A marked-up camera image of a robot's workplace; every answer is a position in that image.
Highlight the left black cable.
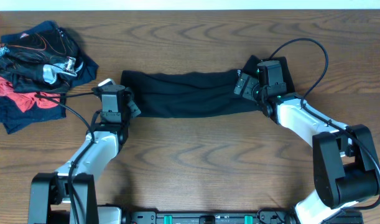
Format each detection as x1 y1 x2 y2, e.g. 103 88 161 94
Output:
34 90 103 224

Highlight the navy blue garment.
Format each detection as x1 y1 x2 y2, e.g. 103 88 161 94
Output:
0 20 100 135

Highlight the red garment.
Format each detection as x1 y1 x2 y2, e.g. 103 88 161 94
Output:
0 77 60 113

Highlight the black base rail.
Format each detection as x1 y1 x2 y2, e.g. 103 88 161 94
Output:
96 205 364 224

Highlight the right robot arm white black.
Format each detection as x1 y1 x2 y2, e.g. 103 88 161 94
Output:
234 57 380 223

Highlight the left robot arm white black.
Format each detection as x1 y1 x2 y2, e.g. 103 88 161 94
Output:
27 83 141 223

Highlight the black polo shirt with logo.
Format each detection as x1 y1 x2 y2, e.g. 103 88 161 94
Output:
119 54 296 119

